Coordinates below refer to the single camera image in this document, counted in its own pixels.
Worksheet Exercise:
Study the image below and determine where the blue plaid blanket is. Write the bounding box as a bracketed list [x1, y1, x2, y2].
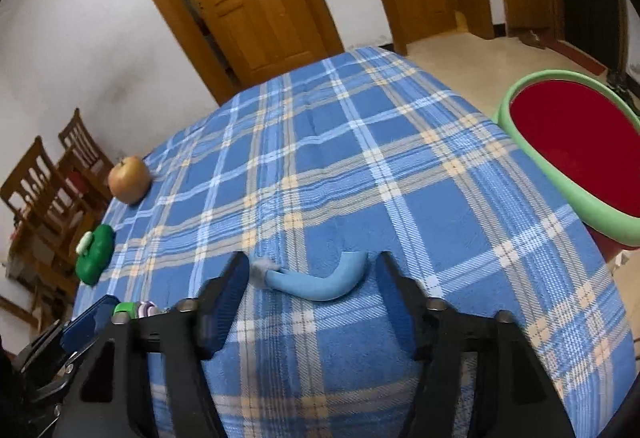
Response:
[67, 46, 636, 438]

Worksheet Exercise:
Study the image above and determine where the wooden chair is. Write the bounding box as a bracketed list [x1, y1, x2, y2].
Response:
[57, 107, 116, 191]
[0, 135, 108, 269]

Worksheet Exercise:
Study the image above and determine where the green plastic toy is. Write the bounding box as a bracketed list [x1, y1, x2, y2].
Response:
[75, 224, 117, 286]

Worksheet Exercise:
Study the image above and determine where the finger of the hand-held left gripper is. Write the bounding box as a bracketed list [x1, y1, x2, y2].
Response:
[19, 321, 76, 401]
[60, 293, 122, 355]

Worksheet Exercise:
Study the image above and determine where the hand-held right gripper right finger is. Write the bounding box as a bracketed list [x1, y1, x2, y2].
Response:
[374, 251, 576, 438]

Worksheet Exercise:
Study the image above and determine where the small green toy figure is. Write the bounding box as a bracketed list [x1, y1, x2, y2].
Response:
[114, 301, 162, 319]

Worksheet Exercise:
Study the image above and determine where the red basin with green rim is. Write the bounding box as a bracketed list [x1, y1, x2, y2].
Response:
[492, 70, 640, 264]

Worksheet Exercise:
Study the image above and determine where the brown apple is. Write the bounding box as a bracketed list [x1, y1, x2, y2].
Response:
[107, 155, 152, 205]

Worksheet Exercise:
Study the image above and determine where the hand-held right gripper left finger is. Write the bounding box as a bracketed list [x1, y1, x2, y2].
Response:
[52, 251, 251, 438]

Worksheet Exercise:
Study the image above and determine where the red doormat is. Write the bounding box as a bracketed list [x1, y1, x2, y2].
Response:
[545, 38, 608, 74]

